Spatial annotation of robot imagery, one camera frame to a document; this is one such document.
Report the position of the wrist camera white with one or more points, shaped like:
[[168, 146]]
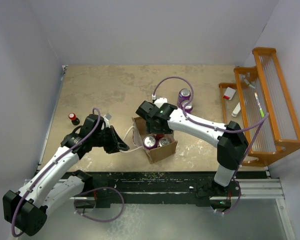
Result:
[[107, 117], [158, 102]]

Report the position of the small red-capped dark bottle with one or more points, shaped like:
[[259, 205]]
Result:
[[73, 118]]

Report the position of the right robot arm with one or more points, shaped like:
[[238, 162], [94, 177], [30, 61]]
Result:
[[228, 139]]

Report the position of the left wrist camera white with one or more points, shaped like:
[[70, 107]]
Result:
[[107, 117]]

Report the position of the brown canvas bag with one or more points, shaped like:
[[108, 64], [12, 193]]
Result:
[[155, 155]]

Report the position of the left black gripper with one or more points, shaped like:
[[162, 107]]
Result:
[[116, 144]]

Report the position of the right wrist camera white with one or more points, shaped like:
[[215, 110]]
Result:
[[158, 102]]

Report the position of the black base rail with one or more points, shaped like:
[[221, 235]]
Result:
[[154, 188]]

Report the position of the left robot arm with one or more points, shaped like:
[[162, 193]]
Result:
[[28, 208]]

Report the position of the green tipped pen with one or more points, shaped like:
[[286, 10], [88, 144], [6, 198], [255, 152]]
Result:
[[259, 105]]

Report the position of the purple fanta can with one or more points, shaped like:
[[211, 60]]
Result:
[[149, 142], [187, 106], [183, 95]]

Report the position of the red and white box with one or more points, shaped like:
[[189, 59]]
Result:
[[229, 93]]

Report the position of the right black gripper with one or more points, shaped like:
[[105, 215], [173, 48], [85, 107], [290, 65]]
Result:
[[151, 129]]

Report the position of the red coke can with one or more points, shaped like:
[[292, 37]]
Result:
[[159, 135], [163, 141]]

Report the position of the orange wooden tiered rack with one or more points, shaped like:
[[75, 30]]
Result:
[[279, 136]]

